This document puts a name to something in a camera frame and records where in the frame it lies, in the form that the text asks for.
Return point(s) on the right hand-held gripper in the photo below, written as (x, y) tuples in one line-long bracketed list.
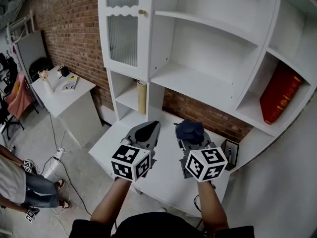
[(208, 163)]

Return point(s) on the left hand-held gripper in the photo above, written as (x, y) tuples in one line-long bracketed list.
[(128, 162)]

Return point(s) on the dark blue wiping cloth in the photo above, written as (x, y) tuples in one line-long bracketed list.
[(189, 131)]

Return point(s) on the white shelf cabinet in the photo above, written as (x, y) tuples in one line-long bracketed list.
[(198, 83)]

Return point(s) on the person's left forearm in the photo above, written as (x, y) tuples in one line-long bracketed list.
[(111, 202)]

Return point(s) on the person's right forearm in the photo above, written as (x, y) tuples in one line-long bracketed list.
[(213, 207)]

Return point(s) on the white table top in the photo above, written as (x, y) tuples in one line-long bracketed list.
[(168, 182)]

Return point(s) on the black pen holder box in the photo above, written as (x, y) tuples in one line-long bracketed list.
[(224, 147)]

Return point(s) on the beige book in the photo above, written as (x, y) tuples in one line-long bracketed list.
[(141, 98)]

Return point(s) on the white blue pen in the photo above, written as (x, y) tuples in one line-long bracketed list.
[(230, 155)]

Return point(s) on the small white table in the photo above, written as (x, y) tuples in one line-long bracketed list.
[(74, 108)]

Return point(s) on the person's white shoe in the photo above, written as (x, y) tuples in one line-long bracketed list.
[(162, 209)]

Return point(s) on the white power strip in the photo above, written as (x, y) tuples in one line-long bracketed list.
[(59, 153)]

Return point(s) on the ribbed glass cabinet door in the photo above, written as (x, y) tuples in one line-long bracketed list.
[(146, 46)]

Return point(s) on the white yellow booklet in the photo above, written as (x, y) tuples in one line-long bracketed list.
[(70, 83)]

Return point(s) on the person's clothing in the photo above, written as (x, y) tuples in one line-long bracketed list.
[(153, 227)]

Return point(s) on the red hardcover book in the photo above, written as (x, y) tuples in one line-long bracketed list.
[(280, 95)]

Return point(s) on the small black box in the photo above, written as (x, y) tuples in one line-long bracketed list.
[(65, 71)]

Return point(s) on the white vase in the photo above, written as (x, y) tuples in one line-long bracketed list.
[(48, 88)]

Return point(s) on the pale pink flowers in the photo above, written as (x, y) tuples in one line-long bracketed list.
[(43, 75)]

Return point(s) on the gold door knob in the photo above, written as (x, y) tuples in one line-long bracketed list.
[(142, 12)]

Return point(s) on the black folding chair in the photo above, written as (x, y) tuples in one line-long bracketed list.
[(39, 66)]

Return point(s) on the pink cloth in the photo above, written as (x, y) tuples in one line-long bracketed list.
[(19, 98)]

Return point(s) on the black office chair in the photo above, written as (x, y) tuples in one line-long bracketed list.
[(7, 123)]

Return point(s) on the white partition panel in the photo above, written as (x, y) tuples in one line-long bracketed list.
[(31, 48)]

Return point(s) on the white metal rack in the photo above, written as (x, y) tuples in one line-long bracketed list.
[(24, 21)]

